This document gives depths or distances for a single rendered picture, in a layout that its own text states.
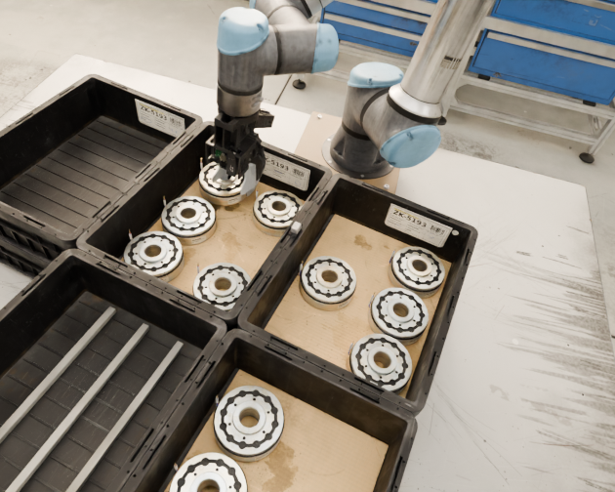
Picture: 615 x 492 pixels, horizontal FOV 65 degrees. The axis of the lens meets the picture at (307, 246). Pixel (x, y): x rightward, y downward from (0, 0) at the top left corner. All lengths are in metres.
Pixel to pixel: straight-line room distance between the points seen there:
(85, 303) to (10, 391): 0.17
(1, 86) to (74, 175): 1.93
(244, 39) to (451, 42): 0.37
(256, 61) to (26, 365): 0.59
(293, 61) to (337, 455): 0.60
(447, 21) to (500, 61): 1.82
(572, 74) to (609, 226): 0.77
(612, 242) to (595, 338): 1.47
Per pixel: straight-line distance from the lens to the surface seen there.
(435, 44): 0.94
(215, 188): 0.99
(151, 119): 1.16
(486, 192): 1.42
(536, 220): 1.42
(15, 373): 0.88
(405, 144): 0.98
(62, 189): 1.10
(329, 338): 0.85
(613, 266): 2.58
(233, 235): 0.97
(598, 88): 2.88
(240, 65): 0.78
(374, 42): 2.74
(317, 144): 1.24
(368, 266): 0.95
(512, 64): 2.76
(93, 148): 1.19
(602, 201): 2.88
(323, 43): 0.82
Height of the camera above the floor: 1.57
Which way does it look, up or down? 50 degrees down
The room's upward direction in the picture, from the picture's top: 11 degrees clockwise
